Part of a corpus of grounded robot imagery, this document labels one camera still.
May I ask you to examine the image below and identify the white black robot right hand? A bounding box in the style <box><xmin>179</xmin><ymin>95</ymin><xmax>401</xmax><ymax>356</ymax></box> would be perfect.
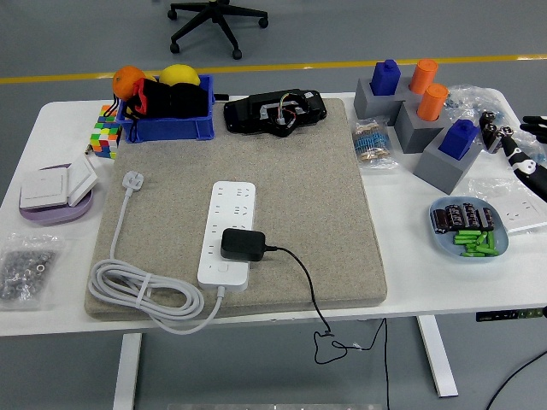
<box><xmin>499</xmin><ymin>114</ymin><xmax>547</xmax><ymax>194</ymax></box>

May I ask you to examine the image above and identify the thin black plug cord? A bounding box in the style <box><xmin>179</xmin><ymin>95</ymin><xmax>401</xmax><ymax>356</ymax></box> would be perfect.
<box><xmin>263</xmin><ymin>244</ymin><xmax>391</xmax><ymax>410</ymax></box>

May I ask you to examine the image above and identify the black plug adapter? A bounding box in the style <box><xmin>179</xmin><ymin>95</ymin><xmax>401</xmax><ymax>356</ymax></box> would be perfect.
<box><xmin>220</xmin><ymin>228</ymin><xmax>268</xmax><ymax>262</ymax></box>

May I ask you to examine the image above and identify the white power strip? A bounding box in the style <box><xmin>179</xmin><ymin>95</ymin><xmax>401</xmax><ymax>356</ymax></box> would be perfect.
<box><xmin>197</xmin><ymin>180</ymin><xmax>257</xmax><ymax>293</ymax></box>

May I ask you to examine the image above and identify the bag of black capacitors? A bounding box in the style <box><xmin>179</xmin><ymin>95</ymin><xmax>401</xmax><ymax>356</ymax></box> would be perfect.
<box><xmin>477</xmin><ymin>109</ymin><xmax>515</xmax><ymax>155</ymax></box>

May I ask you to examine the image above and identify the black cylindrical capacitor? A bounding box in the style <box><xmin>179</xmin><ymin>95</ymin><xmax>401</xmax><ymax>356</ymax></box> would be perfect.
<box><xmin>432</xmin><ymin>208</ymin><xmax>450</xmax><ymax>235</ymax></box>
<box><xmin>477</xmin><ymin>207</ymin><xmax>496</xmax><ymax>231</ymax></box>
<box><xmin>461</xmin><ymin>202</ymin><xmax>479</xmax><ymax>227</ymax></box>
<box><xmin>445</xmin><ymin>204</ymin><xmax>465</xmax><ymax>230</ymax></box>

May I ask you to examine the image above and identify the blue square peg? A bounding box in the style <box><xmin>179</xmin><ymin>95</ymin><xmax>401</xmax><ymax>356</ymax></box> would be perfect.
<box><xmin>438</xmin><ymin>119</ymin><xmax>480</xmax><ymax>161</ymax></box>
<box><xmin>369</xmin><ymin>59</ymin><xmax>403</xmax><ymax>97</ymax></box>

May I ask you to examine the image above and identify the grey socket block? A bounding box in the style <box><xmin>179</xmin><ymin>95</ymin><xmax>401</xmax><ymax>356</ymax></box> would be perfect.
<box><xmin>413</xmin><ymin>135</ymin><xmax>486</xmax><ymax>196</ymax></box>
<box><xmin>353</xmin><ymin>78</ymin><xmax>414</xmax><ymax>126</ymax></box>
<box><xmin>393</xmin><ymin>101</ymin><xmax>453</xmax><ymax>154</ymax></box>

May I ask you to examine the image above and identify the light blue plate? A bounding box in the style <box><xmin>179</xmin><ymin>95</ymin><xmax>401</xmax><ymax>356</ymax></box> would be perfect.
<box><xmin>429</xmin><ymin>195</ymin><xmax>510</xmax><ymax>262</ymax></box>

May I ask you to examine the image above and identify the orange cylinder peg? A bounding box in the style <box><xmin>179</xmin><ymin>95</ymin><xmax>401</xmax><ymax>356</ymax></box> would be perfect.
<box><xmin>409</xmin><ymin>58</ymin><xmax>439</xmax><ymax>95</ymax></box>
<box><xmin>416</xmin><ymin>83</ymin><xmax>450</xmax><ymax>122</ymax></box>

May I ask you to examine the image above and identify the table control panel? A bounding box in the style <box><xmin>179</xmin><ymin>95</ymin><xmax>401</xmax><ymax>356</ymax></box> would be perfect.
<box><xmin>475</xmin><ymin>307</ymin><xmax>546</xmax><ymax>323</ymax></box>

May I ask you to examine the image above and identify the bag of taped resistors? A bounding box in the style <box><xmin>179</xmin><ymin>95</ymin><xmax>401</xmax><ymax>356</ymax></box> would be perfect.
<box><xmin>350</xmin><ymin>118</ymin><xmax>401</xmax><ymax>171</ymax></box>

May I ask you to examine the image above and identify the white table leg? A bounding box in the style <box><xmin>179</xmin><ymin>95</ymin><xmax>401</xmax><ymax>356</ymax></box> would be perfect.
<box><xmin>416</xmin><ymin>315</ymin><xmax>459</xmax><ymax>398</ymax></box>
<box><xmin>112</xmin><ymin>332</ymin><xmax>143</xmax><ymax>410</ymax></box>

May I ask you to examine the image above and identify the black open electronic device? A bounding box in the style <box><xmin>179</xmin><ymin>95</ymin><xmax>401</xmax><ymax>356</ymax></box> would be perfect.
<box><xmin>223</xmin><ymin>88</ymin><xmax>329</xmax><ymax>138</ymax></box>

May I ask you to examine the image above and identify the black office chair base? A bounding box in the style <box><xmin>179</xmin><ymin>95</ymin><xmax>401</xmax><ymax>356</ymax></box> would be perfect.
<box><xmin>167</xmin><ymin>0</ymin><xmax>269</xmax><ymax>60</ymax></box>

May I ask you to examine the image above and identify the grey-brown mat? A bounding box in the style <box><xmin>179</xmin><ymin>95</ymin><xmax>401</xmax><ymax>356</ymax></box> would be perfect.
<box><xmin>84</xmin><ymin>97</ymin><xmax>388</xmax><ymax>321</ymax></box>

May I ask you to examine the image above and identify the blue plastic bin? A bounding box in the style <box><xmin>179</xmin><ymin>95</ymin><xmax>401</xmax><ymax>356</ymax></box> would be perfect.
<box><xmin>115</xmin><ymin>74</ymin><xmax>216</xmax><ymax>144</ymax></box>

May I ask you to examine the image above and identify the yellow fruit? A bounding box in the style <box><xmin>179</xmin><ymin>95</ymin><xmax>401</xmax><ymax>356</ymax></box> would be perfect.
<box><xmin>159</xmin><ymin>63</ymin><xmax>202</xmax><ymax>88</ymax></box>

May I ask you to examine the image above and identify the orange fruit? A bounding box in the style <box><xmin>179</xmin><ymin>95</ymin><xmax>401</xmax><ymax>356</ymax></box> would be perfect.
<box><xmin>112</xmin><ymin>66</ymin><xmax>147</xmax><ymax>102</ymax></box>

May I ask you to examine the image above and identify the colourful puzzle cube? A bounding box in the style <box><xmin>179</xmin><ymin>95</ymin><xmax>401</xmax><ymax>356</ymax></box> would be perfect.
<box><xmin>90</xmin><ymin>104</ymin><xmax>123</xmax><ymax>160</ymax></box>

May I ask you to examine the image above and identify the purple tray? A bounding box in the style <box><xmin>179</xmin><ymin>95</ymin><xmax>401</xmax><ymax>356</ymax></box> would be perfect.
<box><xmin>18</xmin><ymin>161</ymin><xmax>94</xmax><ymax>226</ymax></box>

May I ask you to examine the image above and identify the clear bag of metal nuts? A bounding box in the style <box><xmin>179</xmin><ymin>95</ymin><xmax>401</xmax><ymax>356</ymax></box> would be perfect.
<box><xmin>0</xmin><ymin>232</ymin><xmax>68</xmax><ymax>311</ymax></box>

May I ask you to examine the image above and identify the bagged white wall socket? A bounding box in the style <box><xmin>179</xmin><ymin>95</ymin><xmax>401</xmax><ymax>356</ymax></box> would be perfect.
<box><xmin>468</xmin><ymin>175</ymin><xmax>547</xmax><ymax>235</ymax></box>

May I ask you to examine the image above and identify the thick black floor cable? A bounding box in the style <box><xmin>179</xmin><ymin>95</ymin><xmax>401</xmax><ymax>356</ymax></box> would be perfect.
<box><xmin>485</xmin><ymin>349</ymin><xmax>547</xmax><ymax>410</ymax></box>

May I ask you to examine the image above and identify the black red drawstring bag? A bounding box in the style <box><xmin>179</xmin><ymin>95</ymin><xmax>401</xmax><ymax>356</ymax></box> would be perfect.
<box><xmin>111</xmin><ymin>78</ymin><xmax>210</xmax><ymax>144</ymax></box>

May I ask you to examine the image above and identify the white power strip cord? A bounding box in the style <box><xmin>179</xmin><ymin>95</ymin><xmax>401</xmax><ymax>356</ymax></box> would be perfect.
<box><xmin>87</xmin><ymin>171</ymin><xmax>226</xmax><ymax>337</ymax></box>

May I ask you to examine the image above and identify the white wall switch panel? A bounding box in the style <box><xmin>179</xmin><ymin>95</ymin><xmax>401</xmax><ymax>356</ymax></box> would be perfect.
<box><xmin>20</xmin><ymin>167</ymin><xmax>69</xmax><ymax>210</ymax></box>
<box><xmin>66</xmin><ymin>154</ymin><xmax>99</xmax><ymax>208</ymax></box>

